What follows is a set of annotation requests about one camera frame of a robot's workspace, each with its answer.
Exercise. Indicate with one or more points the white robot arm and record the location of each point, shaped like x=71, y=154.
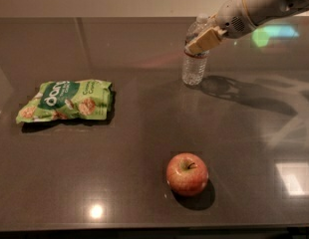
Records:
x=267, y=10

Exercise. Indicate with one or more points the green snack chip bag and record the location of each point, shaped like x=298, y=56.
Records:
x=67, y=100

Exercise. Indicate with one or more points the red yellow apple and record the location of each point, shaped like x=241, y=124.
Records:
x=186, y=174

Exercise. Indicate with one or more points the clear plastic water bottle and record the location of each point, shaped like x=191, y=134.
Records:
x=193, y=66

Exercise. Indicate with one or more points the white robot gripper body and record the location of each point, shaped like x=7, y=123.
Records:
x=232, y=21

